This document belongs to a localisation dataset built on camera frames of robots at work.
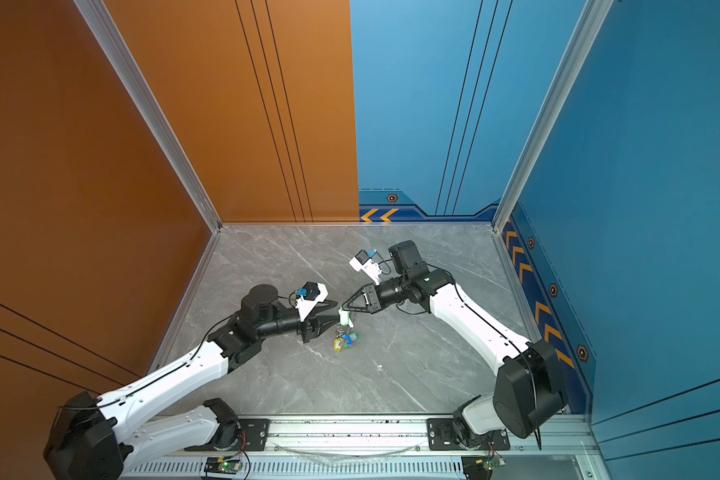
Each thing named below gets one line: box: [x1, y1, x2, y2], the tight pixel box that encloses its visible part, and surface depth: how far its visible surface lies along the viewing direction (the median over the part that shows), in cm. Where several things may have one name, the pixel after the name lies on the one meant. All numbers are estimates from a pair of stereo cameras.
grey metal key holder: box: [336, 324, 349, 346], surface depth 75 cm
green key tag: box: [338, 306, 351, 326], surface depth 71 cm
